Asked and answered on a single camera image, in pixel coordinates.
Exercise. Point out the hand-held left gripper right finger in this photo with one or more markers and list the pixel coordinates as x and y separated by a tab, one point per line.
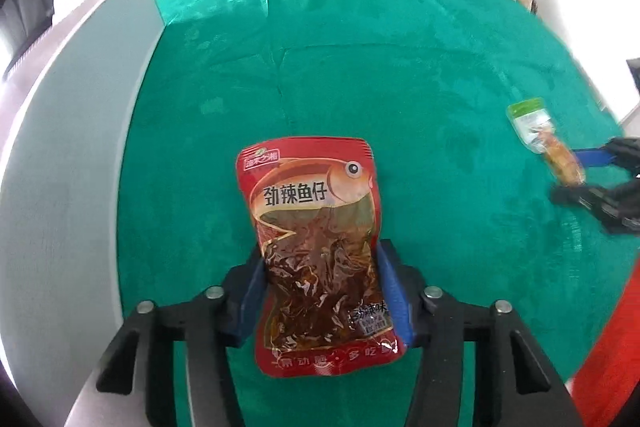
397	297

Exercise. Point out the red fish snack packet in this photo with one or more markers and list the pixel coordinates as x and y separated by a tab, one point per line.
315	257

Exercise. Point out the red floor mat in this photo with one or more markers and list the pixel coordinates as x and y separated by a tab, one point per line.
615	357

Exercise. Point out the green-label clear snack packet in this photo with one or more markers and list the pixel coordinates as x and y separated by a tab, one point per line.
545	142

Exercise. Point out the green tablecloth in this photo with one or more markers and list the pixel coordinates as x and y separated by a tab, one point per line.
400	82

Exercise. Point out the white cardboard box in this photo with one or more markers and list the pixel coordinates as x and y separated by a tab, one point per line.
65	207

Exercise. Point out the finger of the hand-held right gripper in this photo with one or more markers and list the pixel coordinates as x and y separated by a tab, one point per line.
595	202
605	154

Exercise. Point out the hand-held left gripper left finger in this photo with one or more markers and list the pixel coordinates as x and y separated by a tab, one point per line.
250	302

